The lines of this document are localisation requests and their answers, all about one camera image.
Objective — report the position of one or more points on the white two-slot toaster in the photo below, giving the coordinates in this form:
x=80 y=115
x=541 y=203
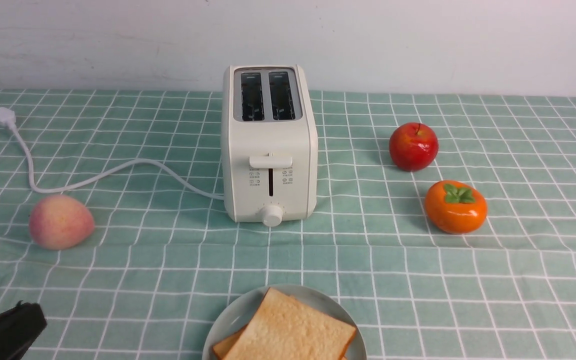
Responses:
x=269 y=144

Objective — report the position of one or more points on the green checkered tablecloth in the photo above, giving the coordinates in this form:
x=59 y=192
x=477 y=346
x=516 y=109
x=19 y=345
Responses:
x=163 y=261

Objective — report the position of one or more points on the pink peach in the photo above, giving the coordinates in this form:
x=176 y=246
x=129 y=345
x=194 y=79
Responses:
x=60 y=222

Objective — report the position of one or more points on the orange persimmon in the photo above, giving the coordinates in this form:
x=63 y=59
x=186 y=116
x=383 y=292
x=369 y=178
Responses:
x=455 y=207

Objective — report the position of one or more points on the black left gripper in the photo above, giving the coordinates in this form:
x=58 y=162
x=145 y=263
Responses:
x=20 y=326

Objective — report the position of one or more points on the red apple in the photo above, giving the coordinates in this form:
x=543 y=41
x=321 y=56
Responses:
x=413 y=146

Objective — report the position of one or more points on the toast slice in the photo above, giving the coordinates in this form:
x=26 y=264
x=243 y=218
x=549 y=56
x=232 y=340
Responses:
x=283 y=328
x=221 y=349

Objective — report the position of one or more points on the light green round plate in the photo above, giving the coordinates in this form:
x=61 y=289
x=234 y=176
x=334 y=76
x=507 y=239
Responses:
x=240 y=311

